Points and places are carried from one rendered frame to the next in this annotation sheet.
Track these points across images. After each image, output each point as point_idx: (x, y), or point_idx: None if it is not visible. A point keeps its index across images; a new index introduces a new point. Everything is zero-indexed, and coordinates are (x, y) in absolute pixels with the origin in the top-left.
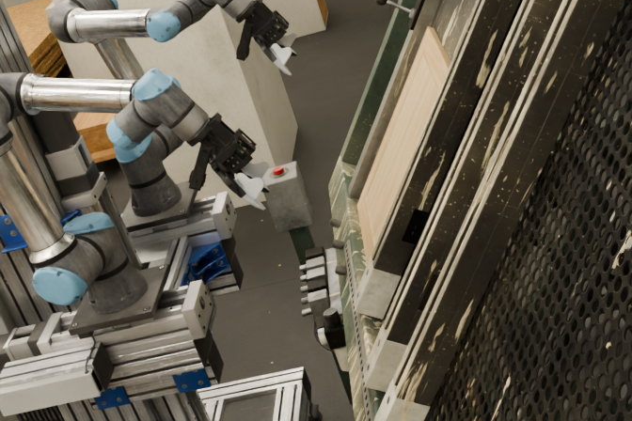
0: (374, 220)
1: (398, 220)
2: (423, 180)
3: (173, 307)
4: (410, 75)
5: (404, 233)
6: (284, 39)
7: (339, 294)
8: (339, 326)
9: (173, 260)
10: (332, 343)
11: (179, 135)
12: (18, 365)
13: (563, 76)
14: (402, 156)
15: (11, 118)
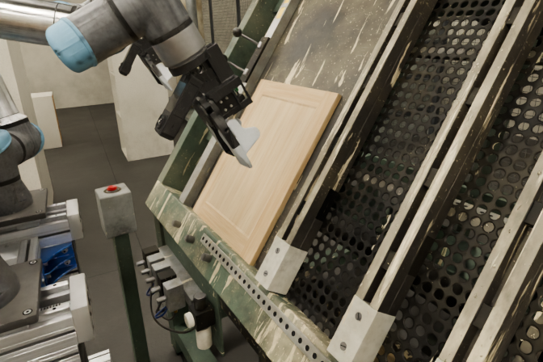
0: (231, 215)
1: (317, 199)
2: (342, 163)
3: (57, 307)
4: (247, 111)
5: (319, 211)
6: (157, 68)
7: (188, 281)
8: (208, 308)
9: (28, 259)
10: (199, 325)
11: (169, 55)
12: None
13: None
14: (263, 162)
15: None
